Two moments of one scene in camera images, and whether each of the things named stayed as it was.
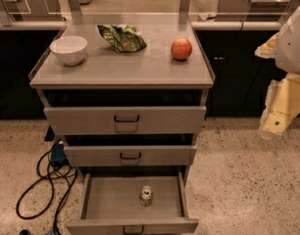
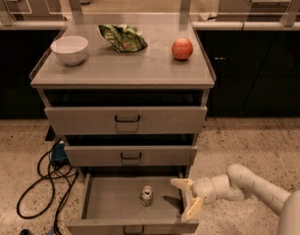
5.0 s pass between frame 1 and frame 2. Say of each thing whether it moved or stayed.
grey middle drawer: stayed
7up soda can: stayed
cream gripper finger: moved
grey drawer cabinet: stayed
